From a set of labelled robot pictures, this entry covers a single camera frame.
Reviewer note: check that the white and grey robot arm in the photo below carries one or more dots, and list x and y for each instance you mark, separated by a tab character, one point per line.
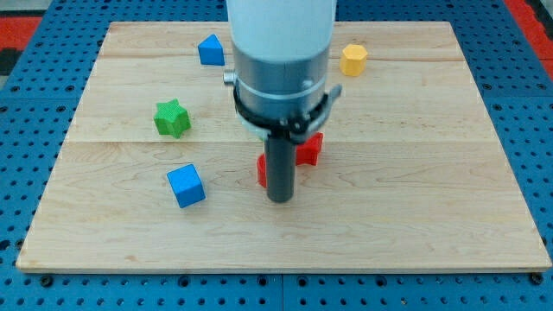
281	50

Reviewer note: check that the blue cube block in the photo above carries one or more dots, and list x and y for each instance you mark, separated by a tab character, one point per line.
186	185

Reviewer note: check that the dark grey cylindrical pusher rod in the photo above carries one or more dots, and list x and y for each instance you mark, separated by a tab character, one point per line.
280	157

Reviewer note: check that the red cylinder block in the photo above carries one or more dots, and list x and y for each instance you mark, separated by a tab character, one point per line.
261	171

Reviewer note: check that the red star block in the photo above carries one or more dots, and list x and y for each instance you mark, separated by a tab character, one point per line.
308	152

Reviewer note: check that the green star block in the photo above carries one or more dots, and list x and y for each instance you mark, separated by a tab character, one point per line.
171	118

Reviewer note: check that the yellow hexagonal block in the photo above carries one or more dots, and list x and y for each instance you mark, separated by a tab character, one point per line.
353	59

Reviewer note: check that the blue triangular prism block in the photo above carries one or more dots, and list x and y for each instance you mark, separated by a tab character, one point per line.
211	51

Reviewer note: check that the light wooden board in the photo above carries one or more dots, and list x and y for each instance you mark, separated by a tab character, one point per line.
411	177

